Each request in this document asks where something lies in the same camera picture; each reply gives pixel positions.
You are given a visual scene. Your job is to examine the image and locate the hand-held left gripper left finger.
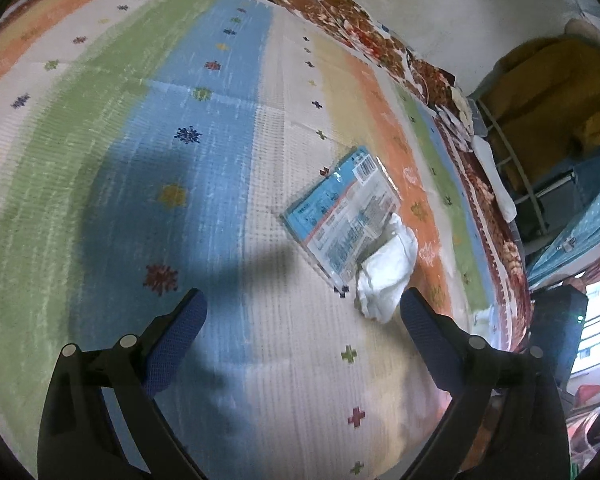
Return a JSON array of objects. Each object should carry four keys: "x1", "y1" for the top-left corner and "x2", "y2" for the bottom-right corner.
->
[{"x1": 36, "y1": 287, "x2": 216, "y2": 480}]

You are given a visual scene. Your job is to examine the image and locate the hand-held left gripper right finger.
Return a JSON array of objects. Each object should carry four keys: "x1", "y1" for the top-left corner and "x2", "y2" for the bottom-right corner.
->
[{"x1": 400, "y1": 287, "x2": 573, "y2": 480}]

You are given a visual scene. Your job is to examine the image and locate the white tissue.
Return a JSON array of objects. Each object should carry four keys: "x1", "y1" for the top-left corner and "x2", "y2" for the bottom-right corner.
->
[{"x1": 354, "y1": 212, "x2": 419, "y2": 323}]

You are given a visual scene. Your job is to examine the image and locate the blue plastic package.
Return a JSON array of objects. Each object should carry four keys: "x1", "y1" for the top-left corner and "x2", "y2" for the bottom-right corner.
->
[{"x1": 280, "y1": 146, "x2": 402, "y2": 295}]

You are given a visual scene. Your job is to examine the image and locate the teal dotted cloth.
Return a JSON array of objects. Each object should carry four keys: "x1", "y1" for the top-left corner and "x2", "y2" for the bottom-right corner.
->
[{"x1": 527, "y1": 152, "x2": 600, "y2": 286}]

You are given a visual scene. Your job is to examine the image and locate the white cloth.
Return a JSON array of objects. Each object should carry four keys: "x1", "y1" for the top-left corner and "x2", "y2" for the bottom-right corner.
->
[{"x1": 470, "y1": 135, "x2": 518, "y2": 222}]

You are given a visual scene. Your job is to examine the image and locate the colourful striped blanket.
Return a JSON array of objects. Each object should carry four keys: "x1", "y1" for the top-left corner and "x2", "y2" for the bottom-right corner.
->
[{"x1": 0, "y1": 0, "x2": 512, "y2": 480}]

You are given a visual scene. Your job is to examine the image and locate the pale folded clothes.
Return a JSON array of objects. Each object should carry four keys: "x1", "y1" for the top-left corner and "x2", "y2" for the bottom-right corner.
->
[{"x1": 445, "y1": 87, "x2": 477, "y2": 132}]

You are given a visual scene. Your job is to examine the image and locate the mustard yellow coat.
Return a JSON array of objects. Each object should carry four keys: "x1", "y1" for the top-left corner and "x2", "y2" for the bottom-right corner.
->
[{"x1": 480, "y1": 35, "x2": 600, "y2": 193}]

